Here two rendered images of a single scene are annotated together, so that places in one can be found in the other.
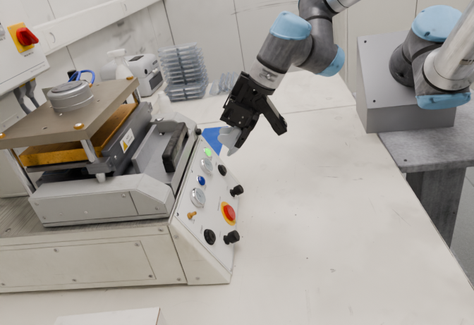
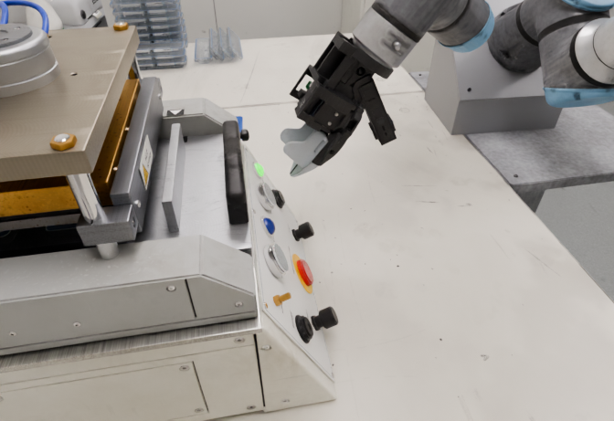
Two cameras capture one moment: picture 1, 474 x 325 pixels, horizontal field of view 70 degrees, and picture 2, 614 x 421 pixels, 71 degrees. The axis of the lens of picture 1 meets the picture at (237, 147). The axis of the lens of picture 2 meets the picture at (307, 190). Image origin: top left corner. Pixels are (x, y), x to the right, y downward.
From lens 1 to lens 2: 0.30 m
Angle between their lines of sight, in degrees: 19
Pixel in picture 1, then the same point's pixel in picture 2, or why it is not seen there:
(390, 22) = not seen: outside the picture
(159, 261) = (223, 386)
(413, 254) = (580, 320)
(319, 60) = (469, 25)
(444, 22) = not seen: outside the picture
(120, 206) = (161, 308)
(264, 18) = not seen: outside the picture
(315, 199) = (418, 238)
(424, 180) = not seen: hidden behind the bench
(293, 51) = (446, 5)
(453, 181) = (533, 195)
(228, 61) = (193, 10)
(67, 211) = (29, 326)
